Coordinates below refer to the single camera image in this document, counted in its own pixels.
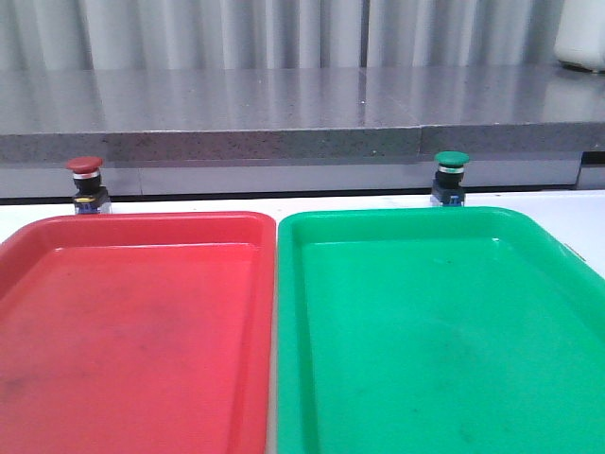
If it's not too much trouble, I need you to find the red mushroom push button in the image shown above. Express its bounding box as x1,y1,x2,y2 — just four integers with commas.
65,156,112,215

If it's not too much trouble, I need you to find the green plastic tray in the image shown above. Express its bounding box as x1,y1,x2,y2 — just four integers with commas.
277,207,604,453

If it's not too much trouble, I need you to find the grey stone counter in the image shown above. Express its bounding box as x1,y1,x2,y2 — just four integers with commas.
1,65,604,166

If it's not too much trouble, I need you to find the green mushroom push button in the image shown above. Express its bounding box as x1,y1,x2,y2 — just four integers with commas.
430,150,470,207

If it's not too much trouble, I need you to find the red plastic tray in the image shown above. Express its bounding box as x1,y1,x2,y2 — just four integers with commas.
1,212,275,453

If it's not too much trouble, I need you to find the white appliance on counter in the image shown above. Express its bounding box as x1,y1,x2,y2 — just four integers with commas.
554,0,604,72

